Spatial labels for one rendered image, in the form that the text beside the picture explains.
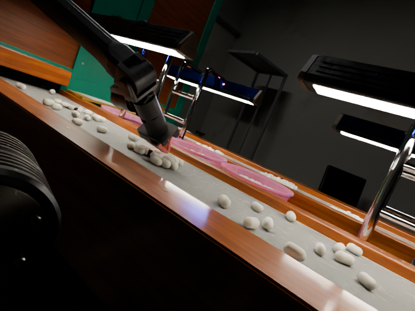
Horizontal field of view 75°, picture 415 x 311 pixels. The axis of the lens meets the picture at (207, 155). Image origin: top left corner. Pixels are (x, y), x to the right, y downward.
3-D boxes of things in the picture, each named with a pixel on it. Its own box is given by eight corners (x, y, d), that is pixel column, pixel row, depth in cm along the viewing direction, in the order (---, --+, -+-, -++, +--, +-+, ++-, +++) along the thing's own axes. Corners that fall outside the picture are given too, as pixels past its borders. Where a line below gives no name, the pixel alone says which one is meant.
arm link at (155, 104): (142, 103, 60) (159, 89, 63) (121, 97, 63) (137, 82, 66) (152, 126, 65) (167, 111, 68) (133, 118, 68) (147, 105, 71)
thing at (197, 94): (175, 157, 126) (210, 65, 121) (147, 142, 137) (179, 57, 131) (197, 160, 142) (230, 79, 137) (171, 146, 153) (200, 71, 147)
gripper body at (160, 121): (154, 120, 77) (146, 99, 71) (180, 132, 72) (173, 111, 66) (138, 134, 74) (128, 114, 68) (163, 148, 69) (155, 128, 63)
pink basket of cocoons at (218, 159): (211, 188, 94) (222, 163, 92) (145, 158, 98) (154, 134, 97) (223, 178, 120) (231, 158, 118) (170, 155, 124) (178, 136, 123)
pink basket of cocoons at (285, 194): (267, 226, 76) (280, 195, 75) (197, 185, 90) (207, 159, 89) (291, 216, 99) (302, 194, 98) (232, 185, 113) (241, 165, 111)
